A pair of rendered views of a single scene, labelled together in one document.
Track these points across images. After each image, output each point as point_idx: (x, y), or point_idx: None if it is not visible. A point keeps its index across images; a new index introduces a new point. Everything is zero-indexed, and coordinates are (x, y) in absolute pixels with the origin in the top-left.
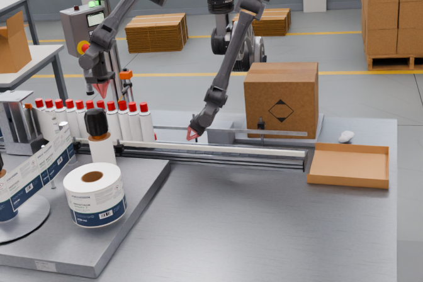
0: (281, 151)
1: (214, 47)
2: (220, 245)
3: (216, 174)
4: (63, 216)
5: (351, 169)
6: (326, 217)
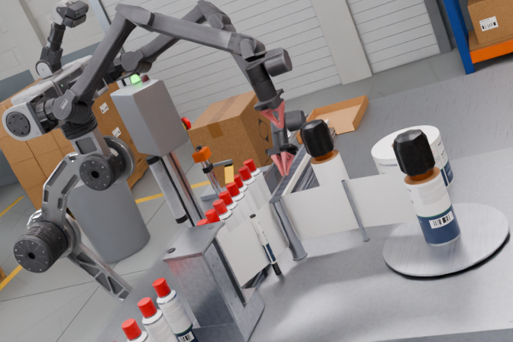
0: None
1: (112, 171)
2: (455, 129)
3: None
4: None
5: (337, 120)
6: (408, 108)
